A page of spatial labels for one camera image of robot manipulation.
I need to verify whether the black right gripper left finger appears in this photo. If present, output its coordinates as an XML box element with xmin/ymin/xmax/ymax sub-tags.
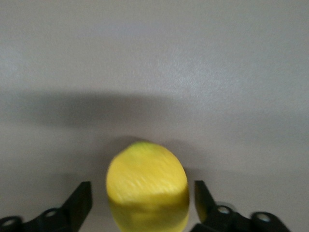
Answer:
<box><xmin>0</xmin><ymin>181</ymin><xmax>94</xmax><ymax>232</ymax></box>

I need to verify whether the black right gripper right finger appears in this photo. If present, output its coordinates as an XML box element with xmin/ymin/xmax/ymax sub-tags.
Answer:
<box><xmin>190</xmin><ymin>180</ymin><xmax>292</xmax><ymax>232</ymax></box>

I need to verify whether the yellow lemon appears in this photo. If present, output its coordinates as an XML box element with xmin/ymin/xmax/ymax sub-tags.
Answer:
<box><xmin>105</xmin><ymin>141</ymin><xmax>191</xmax><ymax>232</ymax></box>

